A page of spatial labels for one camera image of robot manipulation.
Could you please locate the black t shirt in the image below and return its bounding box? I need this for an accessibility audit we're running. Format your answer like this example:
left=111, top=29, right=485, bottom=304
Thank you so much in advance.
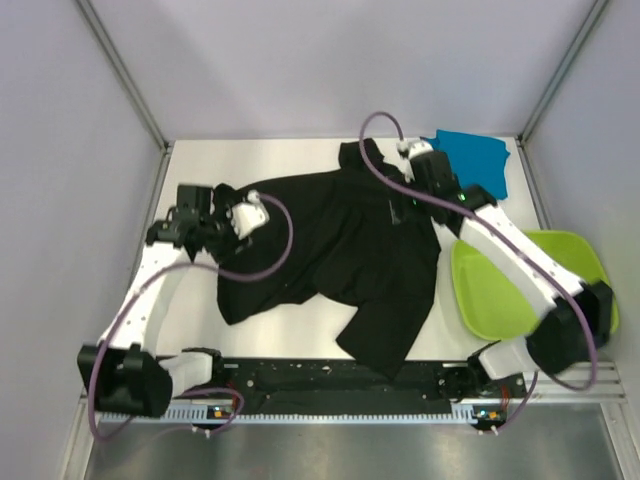
left=217, top=138, right=440, bottom=378

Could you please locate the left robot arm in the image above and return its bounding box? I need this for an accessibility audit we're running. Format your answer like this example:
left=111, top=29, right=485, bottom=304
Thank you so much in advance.
left=77, top=184, right=268, bottom=418

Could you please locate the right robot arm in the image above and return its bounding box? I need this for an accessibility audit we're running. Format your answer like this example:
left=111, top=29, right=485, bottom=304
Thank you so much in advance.
left=397, top=140, right=613, bottom=396

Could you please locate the top blue folded shirt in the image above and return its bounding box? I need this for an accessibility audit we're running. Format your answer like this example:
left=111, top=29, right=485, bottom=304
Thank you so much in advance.
left=427, top=130, right=510, bottom=200

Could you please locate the green plastic basin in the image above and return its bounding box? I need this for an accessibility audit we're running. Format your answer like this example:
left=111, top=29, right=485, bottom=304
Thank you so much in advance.
left=451, top=230, right=610, bottom=341

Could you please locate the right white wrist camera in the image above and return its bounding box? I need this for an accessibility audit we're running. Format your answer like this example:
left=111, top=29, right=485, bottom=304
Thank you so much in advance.
left=396, top=139, right=434, bottom=161

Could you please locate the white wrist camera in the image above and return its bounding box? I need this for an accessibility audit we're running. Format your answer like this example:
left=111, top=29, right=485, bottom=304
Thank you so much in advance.
left=396, top=139, right=434, bottom=161
left=226, top=190, right=270, bottom=240

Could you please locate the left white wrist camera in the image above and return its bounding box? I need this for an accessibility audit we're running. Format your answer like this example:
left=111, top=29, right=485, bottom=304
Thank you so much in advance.
left=226, top=190, right=270, bottom=240

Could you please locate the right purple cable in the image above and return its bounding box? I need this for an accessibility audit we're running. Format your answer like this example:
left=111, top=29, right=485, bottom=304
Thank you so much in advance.
left=359, top=110, right=599, bottom=392

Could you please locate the right aluminium frame post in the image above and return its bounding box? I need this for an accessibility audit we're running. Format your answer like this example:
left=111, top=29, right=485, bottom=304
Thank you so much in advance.
left=517, top=0, right=610, bottom=146

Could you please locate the aluminium frame post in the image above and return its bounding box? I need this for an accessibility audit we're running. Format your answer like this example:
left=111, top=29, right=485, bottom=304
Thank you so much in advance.
left=517, top=0, right=610, bottom=146
left=73, top=0, right=170, bottom=152

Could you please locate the left aluminium frame post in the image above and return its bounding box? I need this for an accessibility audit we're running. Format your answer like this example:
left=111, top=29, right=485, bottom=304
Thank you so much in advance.
left=73, top=0, right=170, bottom=152

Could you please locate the light blue cable duct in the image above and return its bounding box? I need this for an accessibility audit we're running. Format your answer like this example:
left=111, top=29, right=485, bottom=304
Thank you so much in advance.
left=99, top=403, right=506, bottom=426

